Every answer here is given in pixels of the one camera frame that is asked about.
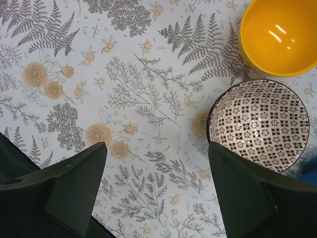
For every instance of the floral table mat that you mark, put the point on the floral table mat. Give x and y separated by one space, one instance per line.
141 76

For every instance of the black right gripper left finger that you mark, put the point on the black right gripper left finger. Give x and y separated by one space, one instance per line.
54 202

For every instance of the brown white patterned bowl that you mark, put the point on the brown white patterned bowl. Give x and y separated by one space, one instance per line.
261 120

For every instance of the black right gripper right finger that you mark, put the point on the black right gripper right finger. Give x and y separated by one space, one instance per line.
256 202

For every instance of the blue plaid cloth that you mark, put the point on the blue plaid cloth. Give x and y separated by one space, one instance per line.
309 172

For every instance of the yellow bowl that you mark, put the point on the yellow bowl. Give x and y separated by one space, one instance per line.
279 37

